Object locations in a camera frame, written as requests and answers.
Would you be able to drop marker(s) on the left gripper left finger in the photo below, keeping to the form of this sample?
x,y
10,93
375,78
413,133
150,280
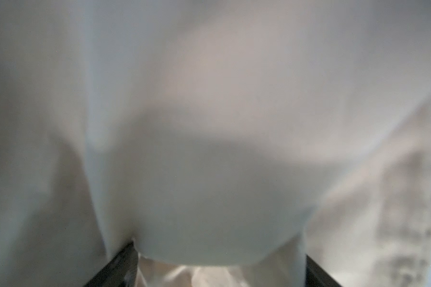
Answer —
x,y
121,271

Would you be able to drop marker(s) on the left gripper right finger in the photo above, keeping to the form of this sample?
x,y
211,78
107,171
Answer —
x,y
318,277

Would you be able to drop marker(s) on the beige shorts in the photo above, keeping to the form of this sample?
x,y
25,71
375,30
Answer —
x,y
227,140

